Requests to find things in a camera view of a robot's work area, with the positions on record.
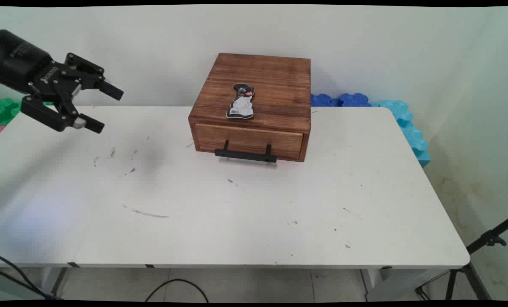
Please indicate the black and white snack packet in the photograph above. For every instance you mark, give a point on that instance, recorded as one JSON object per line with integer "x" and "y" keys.
{"x": 242, "y": 103}

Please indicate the dark blue foam mat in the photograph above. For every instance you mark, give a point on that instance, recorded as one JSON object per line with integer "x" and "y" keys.
{"x": 339, "y": 100}

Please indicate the brown wooden drawer cabinet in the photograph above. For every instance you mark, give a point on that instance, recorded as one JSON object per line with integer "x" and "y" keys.
{"x": 275, "y": 81}

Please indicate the cyan foam mat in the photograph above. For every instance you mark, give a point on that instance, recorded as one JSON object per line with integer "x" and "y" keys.
{"x": 411, "y": 132}

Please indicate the green foam mat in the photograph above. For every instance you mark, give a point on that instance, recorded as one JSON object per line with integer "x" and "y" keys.
{"x": 4, "y": 110}

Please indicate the black tripod stand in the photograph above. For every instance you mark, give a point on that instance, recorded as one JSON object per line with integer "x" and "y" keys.
{"x": 471, "y": 273}

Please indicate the grey metal table leg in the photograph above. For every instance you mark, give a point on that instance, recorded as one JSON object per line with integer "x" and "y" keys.
{"x": 59, "y": 281}

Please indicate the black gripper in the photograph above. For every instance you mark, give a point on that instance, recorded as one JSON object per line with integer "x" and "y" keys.
{"x": 19, "y": 59}

